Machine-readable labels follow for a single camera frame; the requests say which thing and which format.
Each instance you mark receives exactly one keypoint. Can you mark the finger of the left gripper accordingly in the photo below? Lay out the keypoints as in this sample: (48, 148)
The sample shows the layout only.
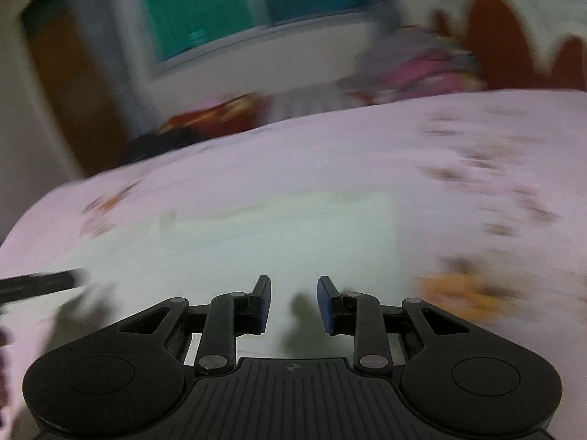
(25, 287)

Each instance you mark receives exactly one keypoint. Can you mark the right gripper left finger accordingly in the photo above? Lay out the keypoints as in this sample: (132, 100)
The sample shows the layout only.
(230, 316)

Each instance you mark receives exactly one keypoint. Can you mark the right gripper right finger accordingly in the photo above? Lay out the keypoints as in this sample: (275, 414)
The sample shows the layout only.
(357, 315)

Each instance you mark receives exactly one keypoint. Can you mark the white knitted garment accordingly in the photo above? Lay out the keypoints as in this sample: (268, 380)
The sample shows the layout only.
(350, 238)

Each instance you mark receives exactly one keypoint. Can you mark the stack of folded clothes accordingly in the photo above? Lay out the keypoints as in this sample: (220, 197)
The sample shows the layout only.
(412, 62)

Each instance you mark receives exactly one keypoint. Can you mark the pink floral bed sheet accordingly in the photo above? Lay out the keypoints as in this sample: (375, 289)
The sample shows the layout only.
(488, 197)

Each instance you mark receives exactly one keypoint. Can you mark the brown wooden door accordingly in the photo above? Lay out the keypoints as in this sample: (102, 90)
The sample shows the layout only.
(76, 90)

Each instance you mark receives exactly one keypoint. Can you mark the black garment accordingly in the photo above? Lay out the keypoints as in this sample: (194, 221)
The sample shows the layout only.
(154, 144)

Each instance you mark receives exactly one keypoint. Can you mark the red floral blanket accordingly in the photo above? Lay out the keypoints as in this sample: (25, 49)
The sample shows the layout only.
(233, 116)

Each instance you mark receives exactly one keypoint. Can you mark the grey striped sheet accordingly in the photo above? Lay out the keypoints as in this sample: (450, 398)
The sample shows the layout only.
(314, 99)

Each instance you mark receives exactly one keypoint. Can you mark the red white scalloped headboard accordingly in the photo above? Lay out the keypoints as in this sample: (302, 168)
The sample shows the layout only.
(495, 36)

